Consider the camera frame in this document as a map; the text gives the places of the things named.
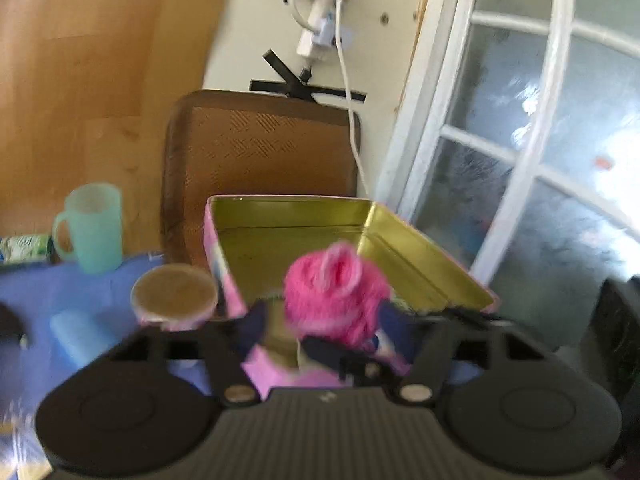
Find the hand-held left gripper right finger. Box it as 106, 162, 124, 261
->
376, 304, 549, 407

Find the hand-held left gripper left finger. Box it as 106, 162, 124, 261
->
107, 301, 272, 407

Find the pink fluffy plush toy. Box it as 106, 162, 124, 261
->
283, 241, 392, 350

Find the pink biscuit tin box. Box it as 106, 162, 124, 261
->
204, 195, 501, 402

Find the light blue plastic case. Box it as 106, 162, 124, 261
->
50, 309, 122, 368

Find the white round paper tub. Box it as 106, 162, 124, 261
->
131, 265, 219, 332

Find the mint green plastic mug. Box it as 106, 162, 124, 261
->
52, 183, 124, 275

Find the dark object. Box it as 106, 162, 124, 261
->
589, 276, 640, 403

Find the green toothpaste box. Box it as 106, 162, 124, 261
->
0, 234, 55, 266

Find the white framed glass door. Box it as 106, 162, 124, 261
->
375, 0, 640, 288

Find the black tape strip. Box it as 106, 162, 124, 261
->
263, 50, 312, 101
250, 79, 368, 105

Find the white power strip with cable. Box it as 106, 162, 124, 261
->
334, 0, 374, 201

